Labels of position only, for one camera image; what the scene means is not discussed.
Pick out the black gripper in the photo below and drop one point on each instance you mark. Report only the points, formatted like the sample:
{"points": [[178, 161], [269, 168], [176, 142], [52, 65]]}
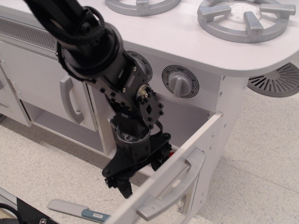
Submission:
{"points": [[132, 155]]}

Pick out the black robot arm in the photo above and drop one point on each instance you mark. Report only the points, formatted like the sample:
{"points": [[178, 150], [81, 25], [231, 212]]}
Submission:
{"points": [[91, 50]]}

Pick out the grey vent grille panel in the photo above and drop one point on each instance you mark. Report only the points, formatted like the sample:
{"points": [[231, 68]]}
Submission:
{"points": [[13, 31]]}

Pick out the black mount plate with rail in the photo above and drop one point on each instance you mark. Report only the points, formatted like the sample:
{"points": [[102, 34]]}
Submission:
{"points": [[20, 212]]}

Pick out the grey middle stove knob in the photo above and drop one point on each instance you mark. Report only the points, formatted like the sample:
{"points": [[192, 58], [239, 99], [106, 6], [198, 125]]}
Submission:
{"points": [[143, 63]]}

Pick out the toy knife blue handle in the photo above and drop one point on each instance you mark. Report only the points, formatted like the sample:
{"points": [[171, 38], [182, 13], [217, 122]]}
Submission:
{"points": [[77, 210]]}

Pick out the grey right burner grate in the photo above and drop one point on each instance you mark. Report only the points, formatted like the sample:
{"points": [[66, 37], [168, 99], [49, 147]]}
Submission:
{"points": [[240, 21]]}

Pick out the white oven door with window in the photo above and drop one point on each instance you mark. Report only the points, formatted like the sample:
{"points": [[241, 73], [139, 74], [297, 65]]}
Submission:
{"points": [[178, 189]]}

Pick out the grey cabinet door handle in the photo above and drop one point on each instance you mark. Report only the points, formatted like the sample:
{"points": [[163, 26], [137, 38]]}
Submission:
{"points": [[66, 86]]}

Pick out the white cabinet door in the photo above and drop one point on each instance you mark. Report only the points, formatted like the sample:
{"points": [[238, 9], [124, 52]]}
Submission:
{"points": [[36, 80]]}

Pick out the grey stove knob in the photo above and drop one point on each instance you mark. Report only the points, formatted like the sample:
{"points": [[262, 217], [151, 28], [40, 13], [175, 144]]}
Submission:
{"points": [[180, 81], [143, 63]]}

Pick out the grey left burner grate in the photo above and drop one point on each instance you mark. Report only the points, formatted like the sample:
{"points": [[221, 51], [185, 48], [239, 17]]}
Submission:
{"points": [[141, 7]]}

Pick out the white toy kitchen stove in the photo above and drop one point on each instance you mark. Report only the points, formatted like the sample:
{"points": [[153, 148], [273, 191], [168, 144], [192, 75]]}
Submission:
{"points": [[221, 67]]}

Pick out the grey burner grate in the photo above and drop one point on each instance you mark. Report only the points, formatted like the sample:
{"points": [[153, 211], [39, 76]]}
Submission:
{"points": [[141, 7], [240, 21]]}

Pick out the grey slotted round disc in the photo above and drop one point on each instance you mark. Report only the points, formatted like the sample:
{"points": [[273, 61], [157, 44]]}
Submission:
{"points": [[282, 82]]}

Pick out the grey right stove knob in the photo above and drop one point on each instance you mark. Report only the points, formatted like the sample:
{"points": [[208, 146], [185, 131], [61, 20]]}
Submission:
{"points": [[180, 81]]}

